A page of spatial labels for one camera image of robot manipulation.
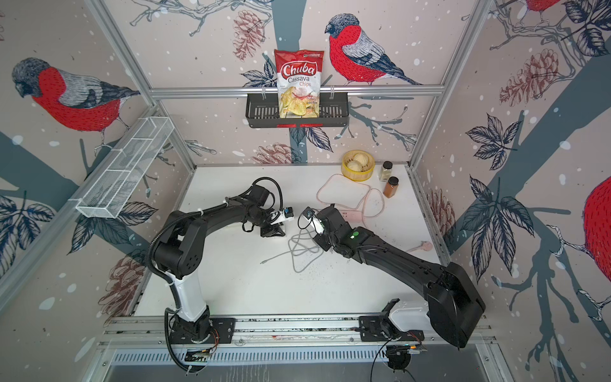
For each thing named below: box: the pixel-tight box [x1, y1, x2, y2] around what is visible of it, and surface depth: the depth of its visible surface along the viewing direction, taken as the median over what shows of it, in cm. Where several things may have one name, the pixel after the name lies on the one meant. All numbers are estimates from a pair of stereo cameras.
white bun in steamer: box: [346, 152, 369, 172], surface depth 119 cm
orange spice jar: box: [382, 175, 400, 199], surface depth 105 cm
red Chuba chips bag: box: [273, 49, 325, 119], surface depth 87 cm
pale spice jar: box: [378, 160, 394, 183], surface depth 111 cm
